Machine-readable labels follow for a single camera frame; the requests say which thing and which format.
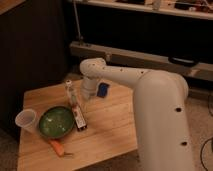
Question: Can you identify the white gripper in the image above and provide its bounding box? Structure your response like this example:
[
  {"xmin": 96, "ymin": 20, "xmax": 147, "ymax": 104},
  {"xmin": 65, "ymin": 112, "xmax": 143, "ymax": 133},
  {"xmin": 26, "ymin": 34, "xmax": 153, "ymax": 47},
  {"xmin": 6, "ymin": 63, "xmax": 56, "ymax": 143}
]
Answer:
[{"xmin": 81, "ymin": 77, "xmax": 99, "ymax": 100}]

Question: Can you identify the green ceramic bowl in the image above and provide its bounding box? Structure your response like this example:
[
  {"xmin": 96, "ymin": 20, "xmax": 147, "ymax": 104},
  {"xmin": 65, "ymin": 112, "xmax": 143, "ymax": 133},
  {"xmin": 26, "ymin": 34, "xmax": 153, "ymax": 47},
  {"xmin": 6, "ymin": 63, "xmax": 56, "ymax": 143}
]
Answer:
[{"xmin": 38, "ymin": 106, "xmax": 75, "ymax": 139}]

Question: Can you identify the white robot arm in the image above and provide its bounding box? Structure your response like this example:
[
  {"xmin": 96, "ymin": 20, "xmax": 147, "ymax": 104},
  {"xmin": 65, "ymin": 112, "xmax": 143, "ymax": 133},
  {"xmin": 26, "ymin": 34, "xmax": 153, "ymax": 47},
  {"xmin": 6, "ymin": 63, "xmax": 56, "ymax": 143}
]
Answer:
[{"xmin": 80, "ymin": 58, "xmax": 195, "ymax": 171}]

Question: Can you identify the blue sponge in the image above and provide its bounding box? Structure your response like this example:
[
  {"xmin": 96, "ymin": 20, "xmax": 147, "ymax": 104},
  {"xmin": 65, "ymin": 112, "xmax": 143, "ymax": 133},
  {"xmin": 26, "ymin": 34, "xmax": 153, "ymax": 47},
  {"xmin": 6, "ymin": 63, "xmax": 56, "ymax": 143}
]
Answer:
[{"xmin": 97, "ymin": 82, "xmax": 109, "ymax": 98}]

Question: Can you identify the orange carrot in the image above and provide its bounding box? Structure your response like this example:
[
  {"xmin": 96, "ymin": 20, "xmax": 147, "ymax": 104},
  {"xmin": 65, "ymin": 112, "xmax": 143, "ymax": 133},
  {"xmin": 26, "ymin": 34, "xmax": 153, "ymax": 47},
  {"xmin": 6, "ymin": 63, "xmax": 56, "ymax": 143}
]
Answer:
[{"xmin": 49, "ymin": 140, "xmax": 72, "ymax": 157}]

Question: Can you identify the translucent plastic cup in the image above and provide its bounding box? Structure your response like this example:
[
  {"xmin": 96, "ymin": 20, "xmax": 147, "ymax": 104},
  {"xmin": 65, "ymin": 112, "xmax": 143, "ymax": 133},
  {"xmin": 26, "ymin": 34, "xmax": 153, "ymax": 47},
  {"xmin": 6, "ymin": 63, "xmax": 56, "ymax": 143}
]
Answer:
[{"xmin": 15, "ymin": 109, "xmax": 38, "ymax": 133}]

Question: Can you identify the cluttered back shelf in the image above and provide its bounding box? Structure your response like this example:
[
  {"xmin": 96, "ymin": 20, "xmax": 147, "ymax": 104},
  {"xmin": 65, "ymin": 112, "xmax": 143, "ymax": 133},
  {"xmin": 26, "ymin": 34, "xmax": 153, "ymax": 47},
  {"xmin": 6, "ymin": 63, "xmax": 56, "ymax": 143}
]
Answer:
[{"xmin": 68, "ymin": 0, "xmax": 213, "ymax": 21}]

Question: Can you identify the long grey case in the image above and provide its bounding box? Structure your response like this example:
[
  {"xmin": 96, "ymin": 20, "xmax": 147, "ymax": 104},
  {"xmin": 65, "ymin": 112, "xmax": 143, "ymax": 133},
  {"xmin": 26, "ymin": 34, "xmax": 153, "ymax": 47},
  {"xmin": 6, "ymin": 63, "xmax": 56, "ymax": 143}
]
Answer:
[{"xmin": 69, "ymin": 41, "xmax": 213, "ymax": 82}]

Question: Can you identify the black floor cable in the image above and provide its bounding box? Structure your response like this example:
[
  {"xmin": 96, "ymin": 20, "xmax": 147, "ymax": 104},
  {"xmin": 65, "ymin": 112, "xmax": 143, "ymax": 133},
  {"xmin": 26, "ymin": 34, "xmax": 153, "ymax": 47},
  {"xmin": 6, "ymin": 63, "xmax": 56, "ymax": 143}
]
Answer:
[{"xmin": 199, "ymin": 96, "xmax": 213, "ymax": 171}]

